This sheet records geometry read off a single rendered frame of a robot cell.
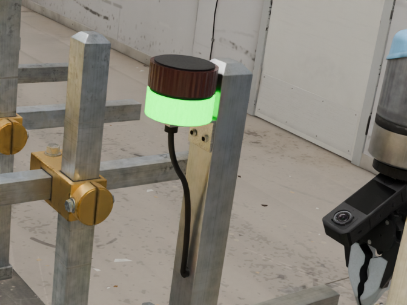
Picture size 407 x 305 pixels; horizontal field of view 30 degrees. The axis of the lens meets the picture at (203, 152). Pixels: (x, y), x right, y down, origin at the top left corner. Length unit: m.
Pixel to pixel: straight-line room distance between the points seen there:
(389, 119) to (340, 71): 3.31
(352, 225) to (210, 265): 0.25
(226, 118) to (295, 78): 3.83
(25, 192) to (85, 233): 0.09
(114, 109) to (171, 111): 0.64
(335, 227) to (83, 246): 0.31
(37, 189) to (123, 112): 0.37
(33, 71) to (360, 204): 0.75
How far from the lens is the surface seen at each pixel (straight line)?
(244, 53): 4.84
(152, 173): 1.04
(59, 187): 0.95
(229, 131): 0.69
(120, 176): 1.01
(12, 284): 1.24
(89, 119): 0.91
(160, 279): 2.72
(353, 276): 1.05
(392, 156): 0.96
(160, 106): 0.64
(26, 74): 1.47
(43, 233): 2.98
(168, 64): 0.64
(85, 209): 0.92
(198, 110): 0.64
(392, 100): 0.95
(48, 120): 1.22
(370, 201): 0.97
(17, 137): 1.13
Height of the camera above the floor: 1.33
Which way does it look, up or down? 19 degrees down
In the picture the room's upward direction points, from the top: 8 degrees clockwise
